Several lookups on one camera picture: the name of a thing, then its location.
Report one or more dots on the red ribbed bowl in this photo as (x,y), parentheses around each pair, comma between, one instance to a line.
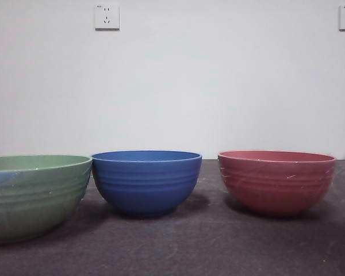
(276,187)

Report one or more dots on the green ribbed bowl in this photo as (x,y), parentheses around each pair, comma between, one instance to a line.
(31,201)

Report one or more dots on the blue ribbed bowl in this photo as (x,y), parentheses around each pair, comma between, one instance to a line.
(146,184)

